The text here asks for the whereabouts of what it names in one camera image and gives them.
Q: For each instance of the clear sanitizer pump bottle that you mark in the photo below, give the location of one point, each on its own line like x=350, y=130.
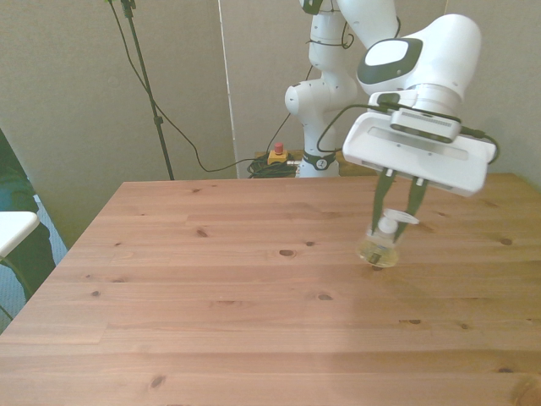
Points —
x=378, y=251

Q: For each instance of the white side table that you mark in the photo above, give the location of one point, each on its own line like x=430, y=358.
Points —
x=14, y=230

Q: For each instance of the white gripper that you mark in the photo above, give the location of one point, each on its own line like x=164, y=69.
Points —
x=422, y=165

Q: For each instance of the yellow emergency stop button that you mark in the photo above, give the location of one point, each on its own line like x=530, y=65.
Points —
x=278, y=154

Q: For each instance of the black camera tripod stand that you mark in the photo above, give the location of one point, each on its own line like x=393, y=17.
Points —
x=145, y=84

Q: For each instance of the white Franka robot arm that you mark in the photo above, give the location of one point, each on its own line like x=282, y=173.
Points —
x=444, y=51

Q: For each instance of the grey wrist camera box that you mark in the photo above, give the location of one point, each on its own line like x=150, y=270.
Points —
x=422, y=122

